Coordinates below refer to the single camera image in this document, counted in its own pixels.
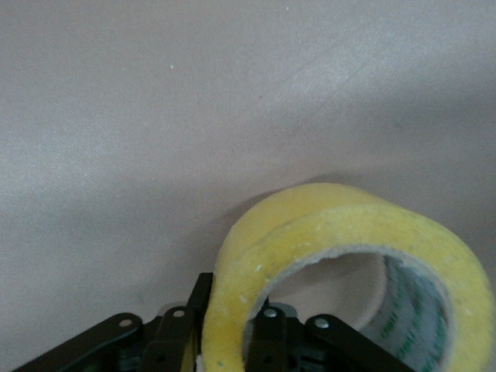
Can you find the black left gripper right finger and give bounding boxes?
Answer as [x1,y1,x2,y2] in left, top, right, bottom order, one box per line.
[246,305,416,372]

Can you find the yellowish clear tape roll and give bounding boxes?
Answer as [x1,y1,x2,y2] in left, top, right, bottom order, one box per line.
[201,183,491,372]

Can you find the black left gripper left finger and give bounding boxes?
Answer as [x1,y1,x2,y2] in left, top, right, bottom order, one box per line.
[10,272,214,372]

